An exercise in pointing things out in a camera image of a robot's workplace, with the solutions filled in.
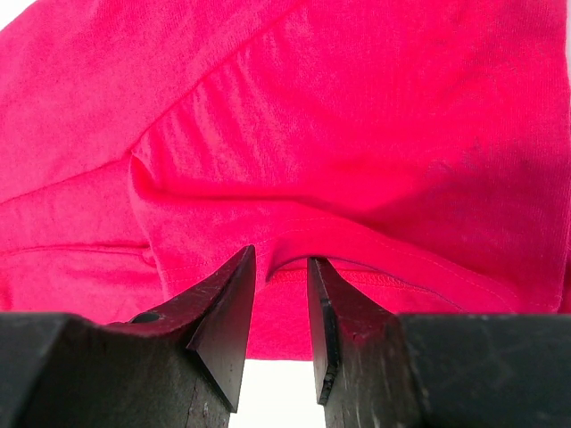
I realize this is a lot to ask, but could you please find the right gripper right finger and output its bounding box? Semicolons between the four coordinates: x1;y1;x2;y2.
307;259;570;427

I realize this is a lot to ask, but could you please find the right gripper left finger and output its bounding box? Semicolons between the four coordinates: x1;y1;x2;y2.
1;246;256;427

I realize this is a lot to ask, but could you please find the pink t shirt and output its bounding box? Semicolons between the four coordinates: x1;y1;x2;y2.
1;1;570;360

